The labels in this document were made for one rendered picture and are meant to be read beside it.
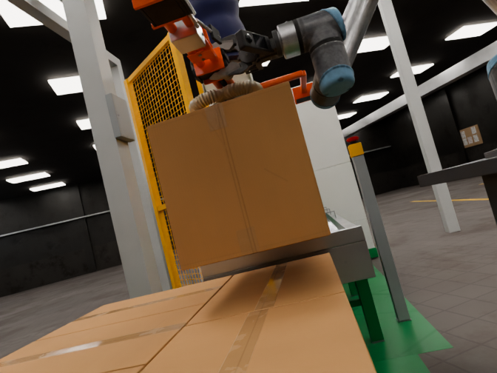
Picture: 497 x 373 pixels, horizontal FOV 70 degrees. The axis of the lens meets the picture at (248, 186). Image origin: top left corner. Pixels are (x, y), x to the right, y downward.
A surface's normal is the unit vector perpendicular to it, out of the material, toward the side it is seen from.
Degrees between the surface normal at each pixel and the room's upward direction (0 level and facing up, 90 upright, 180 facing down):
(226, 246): 91
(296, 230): 91
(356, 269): 90
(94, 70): 90
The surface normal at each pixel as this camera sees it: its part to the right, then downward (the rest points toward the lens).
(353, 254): -0.17, -0.04
